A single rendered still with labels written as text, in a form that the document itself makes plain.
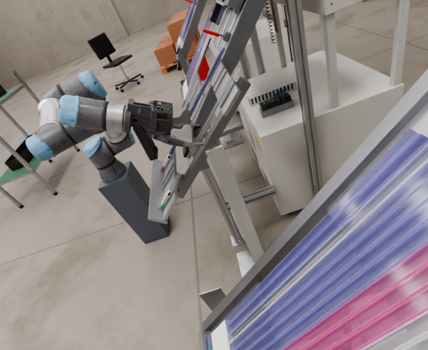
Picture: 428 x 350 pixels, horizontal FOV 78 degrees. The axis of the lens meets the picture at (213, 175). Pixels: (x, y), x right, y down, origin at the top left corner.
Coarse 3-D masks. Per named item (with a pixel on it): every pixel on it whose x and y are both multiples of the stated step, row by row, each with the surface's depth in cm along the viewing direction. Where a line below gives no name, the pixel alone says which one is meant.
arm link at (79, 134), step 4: (68, 128) 71; (72, 128) 71; (76, 128) 72; (80, 128) 72; (68, 132) 71; (72, 132) 72; (76, 132) 72; (80, 132) 72; (84, 132) 73; (88, 132) 74; (92, 132) 74; (96, 132) 76; (100, 132) 78; (72, 136) 72; (76, 136) 73; (80, 136) 73; (84, 136) 74; (88, 136) 75; (76, 140) 73; (80, 140) 75
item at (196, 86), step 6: (198, 78) 132; (192, 84) 144; (198, 84) 129; (192, 90) 140; (198, 90) 124; (192, 96) 134; (204, 96) 113; (186, 102) 148; (192, 102) 132; (198, 102) 119; (186, 108) 140; (198, 108) 116; (192, 114) 125; (192, 120) 121
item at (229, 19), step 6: (216, 0) 142; (228, 12) 110; (234, 12) 101; (240, 12) 94; (222, 18) 117; (228, 18) 108; (234, 18) 98; (222, 24) 115; (228, 24) 105; (234, 24) 97; (216, 30) 123; (222, 30) 112; (228, 30) 103; (216, 42) 116; (222, 42) 107
